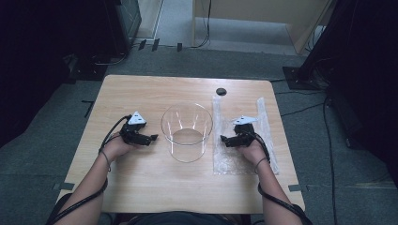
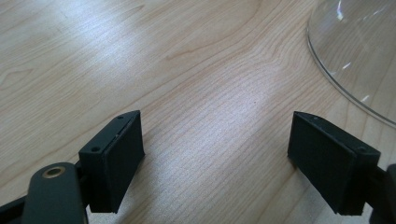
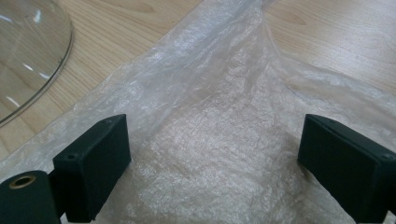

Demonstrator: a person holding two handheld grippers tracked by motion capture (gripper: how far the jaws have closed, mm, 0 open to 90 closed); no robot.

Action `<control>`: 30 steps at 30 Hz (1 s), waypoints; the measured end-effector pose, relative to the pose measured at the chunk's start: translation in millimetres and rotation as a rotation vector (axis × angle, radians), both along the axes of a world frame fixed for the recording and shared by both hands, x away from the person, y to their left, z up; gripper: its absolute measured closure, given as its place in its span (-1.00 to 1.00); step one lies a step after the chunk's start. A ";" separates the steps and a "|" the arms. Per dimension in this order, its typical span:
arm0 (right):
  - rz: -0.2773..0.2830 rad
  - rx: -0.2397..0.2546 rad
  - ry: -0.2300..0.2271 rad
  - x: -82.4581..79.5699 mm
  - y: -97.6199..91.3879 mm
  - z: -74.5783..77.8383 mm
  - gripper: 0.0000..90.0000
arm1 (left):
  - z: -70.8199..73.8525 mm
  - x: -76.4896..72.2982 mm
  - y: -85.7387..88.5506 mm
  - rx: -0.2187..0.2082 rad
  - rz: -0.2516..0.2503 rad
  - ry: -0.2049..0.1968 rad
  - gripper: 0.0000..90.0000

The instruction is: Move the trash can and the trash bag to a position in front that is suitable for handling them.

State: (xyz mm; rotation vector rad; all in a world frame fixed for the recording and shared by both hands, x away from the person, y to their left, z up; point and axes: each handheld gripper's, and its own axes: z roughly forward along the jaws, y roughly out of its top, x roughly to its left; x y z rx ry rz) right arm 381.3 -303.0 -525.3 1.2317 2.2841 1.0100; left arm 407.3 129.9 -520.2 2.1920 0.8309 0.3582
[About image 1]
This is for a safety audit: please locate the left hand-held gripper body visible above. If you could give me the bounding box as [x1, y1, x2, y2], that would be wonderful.
[119, 111, 147, 144]

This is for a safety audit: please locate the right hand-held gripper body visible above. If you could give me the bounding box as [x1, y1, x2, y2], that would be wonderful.
[232, 115, 259, 148]

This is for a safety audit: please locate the clear plastic bag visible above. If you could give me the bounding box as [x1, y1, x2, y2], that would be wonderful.
[211, 95, 280, 176]

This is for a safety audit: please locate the clear round container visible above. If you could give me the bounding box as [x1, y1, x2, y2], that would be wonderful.
[161, 102, 214, 163]

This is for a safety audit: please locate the person's right hand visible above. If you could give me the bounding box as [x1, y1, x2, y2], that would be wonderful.
[237, 140, 270, 167]

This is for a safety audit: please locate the person's left hand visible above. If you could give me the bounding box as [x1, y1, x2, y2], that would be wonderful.
[101, 132, 139, 163]

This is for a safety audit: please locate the person's dark clothing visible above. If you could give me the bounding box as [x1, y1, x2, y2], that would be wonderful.
[118, 211, 252, 225]

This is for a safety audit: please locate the black cabinet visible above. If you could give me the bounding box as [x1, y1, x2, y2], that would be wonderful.
[102, 0, 143, 57]

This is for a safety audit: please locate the beige wooden furniture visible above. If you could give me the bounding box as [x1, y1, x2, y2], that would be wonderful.
[191, 0, 332, 55]

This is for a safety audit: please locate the black curtain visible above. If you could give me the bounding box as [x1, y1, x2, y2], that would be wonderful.
[298, 0, 398, 188]

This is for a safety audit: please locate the black stand base plate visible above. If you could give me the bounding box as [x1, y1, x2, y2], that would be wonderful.
[64, 54, 109, 83]
[282, 66, 323, 91]

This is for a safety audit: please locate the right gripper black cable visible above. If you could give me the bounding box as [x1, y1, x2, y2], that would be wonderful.
[245, 129, 314, 225]

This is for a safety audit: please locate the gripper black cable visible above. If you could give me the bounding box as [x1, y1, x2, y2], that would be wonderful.
[46, 114, 132, 225]
[245, 129, 314, 225]

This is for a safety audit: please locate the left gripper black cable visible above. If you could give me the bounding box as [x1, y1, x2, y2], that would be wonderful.
[46, 114, 132, 225]

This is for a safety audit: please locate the black floor cable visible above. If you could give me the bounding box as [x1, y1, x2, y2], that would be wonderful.
[322, 95, 338, 225]

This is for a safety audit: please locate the thin black hanging cable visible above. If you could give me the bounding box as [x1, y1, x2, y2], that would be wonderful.
[191, 0, 213, 50]

